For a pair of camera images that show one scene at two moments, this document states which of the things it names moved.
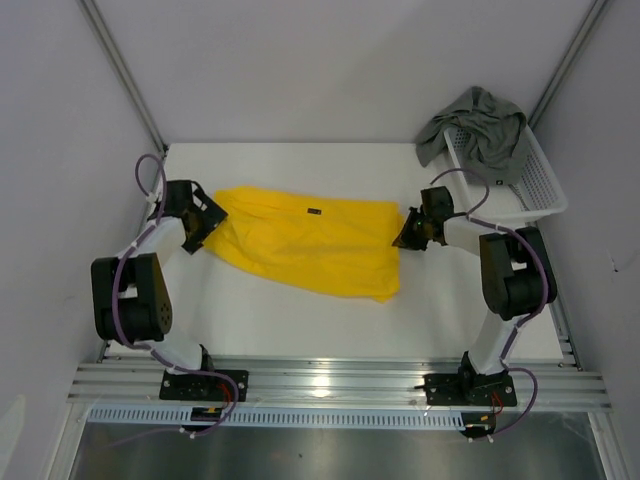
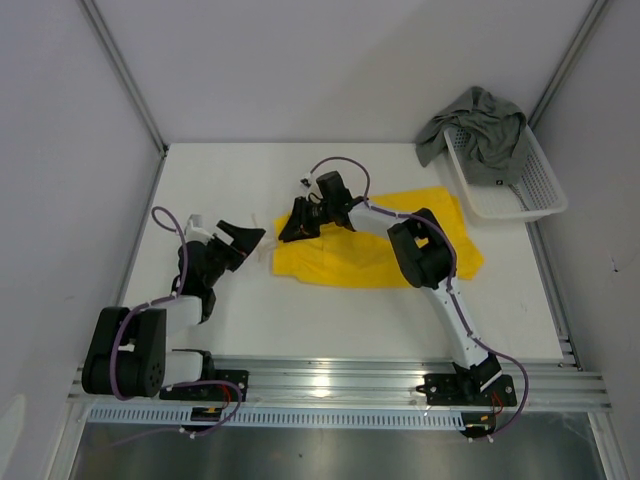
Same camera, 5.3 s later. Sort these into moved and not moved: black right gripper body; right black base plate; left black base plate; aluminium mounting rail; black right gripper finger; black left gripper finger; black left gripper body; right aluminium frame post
Moved: black left gripper finger; black right gripper body; black right gripper finger; black left gripper body
Not moved: aluminium mounting rail; right aluminium frame post; right black base plate; left black base plate
